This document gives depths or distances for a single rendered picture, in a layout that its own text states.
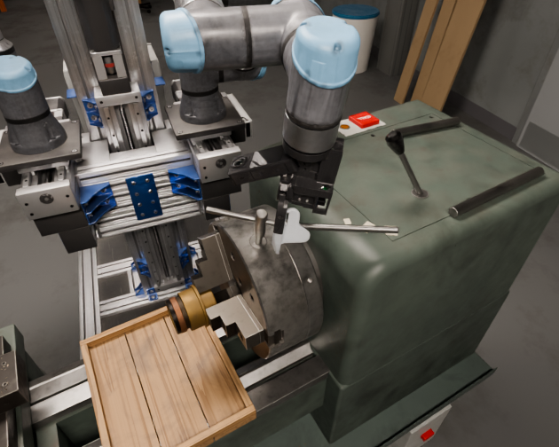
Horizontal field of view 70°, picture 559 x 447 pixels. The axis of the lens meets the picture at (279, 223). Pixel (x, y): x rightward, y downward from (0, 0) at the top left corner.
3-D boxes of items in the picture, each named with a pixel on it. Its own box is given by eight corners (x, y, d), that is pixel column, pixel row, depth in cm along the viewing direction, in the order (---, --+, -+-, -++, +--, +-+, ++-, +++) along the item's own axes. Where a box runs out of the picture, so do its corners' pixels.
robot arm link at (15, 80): (9, 124, 107) (-15, 74, 98) (-5, 107, 114) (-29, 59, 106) (55, 111, 113) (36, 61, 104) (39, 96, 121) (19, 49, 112)
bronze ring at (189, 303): (202, 270, 86) (160, 287, 83) (219, 300, 80) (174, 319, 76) (208, 299, 92) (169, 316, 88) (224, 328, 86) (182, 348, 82)
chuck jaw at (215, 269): (240, 270, 91) (224, 220, 88) (248, 274, 86) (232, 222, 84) (193, 289, 86) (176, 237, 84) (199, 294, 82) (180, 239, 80)
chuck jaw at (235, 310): (253, 286, 85) (281, 325, 77) (255, 301, 88) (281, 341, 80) (204, 307, 81) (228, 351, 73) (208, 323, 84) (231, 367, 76)
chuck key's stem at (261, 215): (250, 253, 79) (254, 216, 70) (252, 244, 80) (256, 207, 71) (261, 255, 79) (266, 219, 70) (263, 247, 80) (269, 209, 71)
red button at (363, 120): (365, 117, 113) (366, 110, 112) (379, 126, 109) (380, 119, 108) (347, 122, 111) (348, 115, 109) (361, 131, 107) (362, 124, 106)
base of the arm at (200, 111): (176, 108, 137) (171, 79, 130) (219, 101, 141) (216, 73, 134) (185, 128, 126) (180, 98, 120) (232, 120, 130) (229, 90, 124)
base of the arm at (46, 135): (14, 134, 123) (-1, 103, 117) (66, 125, 127) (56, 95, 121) (9, 159, 113) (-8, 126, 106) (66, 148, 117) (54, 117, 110)
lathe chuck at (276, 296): (240, 260, 111) (243, 180, 87) (297, 361, 95) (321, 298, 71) (209, 272, 108) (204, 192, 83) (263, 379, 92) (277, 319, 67)
